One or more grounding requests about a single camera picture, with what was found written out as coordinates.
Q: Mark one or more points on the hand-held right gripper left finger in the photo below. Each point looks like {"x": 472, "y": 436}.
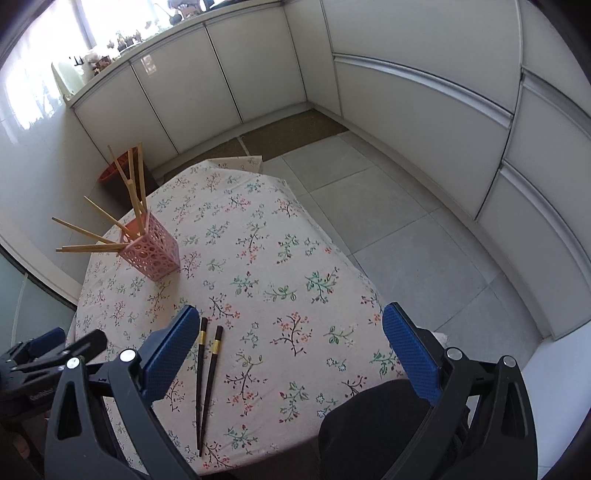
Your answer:
{"x": 171, "y": 346}

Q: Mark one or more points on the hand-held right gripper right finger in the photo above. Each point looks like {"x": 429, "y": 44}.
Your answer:
{"x": 411, "y": 355}

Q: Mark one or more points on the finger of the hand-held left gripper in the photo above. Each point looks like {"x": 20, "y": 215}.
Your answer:
{"x": 44, "y": 339}
{"x": 78, "y": 348}

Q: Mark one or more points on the black chopstick with gold band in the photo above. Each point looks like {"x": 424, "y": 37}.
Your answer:
{"x": 201, "y": 369}
{"x": 212, "y": 364}

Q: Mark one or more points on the pink perforated chopstick holder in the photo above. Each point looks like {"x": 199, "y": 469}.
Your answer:
{"x": 152, "y": 258}

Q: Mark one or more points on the wooden chopstick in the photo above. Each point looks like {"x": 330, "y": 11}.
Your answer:
{"x": 78, "y": 229}
{"x": 121, "y": 177}
{"x": 83, "y": 248}
{"x": 142, "y": 180}
{"x": 133, "y": 180}
{"x": 104, "y": 212}

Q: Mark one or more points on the floral tablecloth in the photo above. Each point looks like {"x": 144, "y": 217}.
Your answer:
{"x": 258, "y": 258}

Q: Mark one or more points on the dark bin with orange rim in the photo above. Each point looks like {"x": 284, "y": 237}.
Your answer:
{"x": 113, "y": 173}

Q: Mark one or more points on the brown floor mat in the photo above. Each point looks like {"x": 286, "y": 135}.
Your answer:
{"x": 295, "y": 129}
{"x": 203, "y": 157}

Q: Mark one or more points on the white cabinet row under counter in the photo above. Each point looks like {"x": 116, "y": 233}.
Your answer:
{"x": 184, "y": 78}

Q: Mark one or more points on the bright window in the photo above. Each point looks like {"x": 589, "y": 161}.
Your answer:
{"x": 41, "y": 50}

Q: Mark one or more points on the row of small counter ornaments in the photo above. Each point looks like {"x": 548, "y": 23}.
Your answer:
{"x": 115, "y": 48}

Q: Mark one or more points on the white panelled wall cabinets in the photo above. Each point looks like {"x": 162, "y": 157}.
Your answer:
{"x": 415, "y": 92}

